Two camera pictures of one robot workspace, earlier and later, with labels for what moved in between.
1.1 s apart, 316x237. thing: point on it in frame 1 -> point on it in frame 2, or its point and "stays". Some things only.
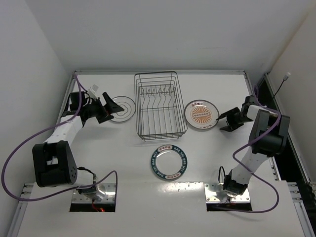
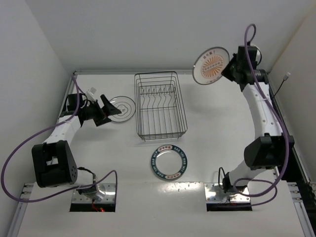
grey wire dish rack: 159,107 stays
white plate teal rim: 169,162 stays
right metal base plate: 214,193 stays
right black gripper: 232,119 -> 235,68
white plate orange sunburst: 201,114 -> 209,64
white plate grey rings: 129,108 stays
